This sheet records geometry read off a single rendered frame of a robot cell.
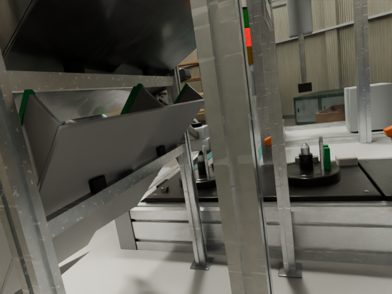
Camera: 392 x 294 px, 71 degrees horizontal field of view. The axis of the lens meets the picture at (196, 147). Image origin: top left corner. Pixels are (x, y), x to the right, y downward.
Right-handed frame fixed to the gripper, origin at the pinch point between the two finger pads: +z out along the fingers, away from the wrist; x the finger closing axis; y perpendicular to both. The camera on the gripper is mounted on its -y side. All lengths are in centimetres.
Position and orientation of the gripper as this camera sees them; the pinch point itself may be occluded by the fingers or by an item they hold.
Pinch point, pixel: (199, 130)
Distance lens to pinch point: 70.9
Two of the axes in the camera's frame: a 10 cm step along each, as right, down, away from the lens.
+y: -6.0, 7.0, 3.8
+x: -3.3, 2.2, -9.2
